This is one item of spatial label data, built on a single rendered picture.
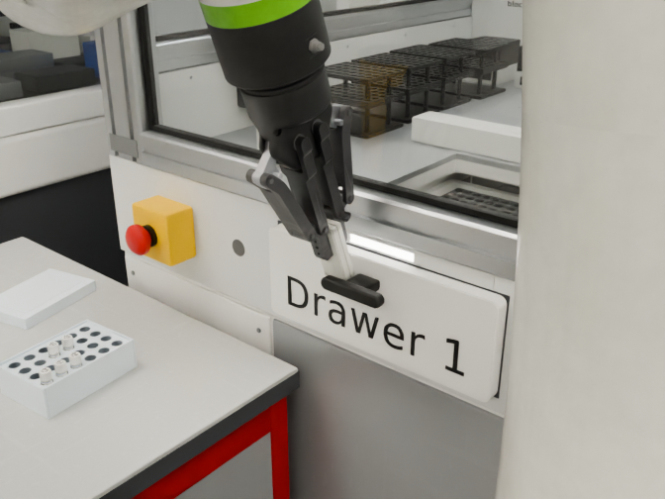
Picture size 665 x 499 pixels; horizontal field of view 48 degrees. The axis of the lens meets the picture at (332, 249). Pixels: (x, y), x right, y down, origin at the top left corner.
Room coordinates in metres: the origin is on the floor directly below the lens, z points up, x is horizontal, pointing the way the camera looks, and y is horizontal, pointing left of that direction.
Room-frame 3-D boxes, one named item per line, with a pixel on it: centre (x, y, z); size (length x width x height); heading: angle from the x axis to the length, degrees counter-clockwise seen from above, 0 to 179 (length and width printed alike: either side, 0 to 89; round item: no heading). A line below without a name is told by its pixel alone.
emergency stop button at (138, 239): (0.86, 0.24, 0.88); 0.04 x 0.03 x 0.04; 50
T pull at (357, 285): (0.67, -0.03, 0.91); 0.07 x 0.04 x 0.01; 50
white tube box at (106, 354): (0.72, 0.30, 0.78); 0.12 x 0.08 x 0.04; 146
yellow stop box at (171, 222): (0.89, 0.22, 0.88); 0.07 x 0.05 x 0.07; 50
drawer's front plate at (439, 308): (0.69, -0.04, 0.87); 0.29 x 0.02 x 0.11; 50
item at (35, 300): (0.91, 0.40, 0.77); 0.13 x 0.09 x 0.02; 153
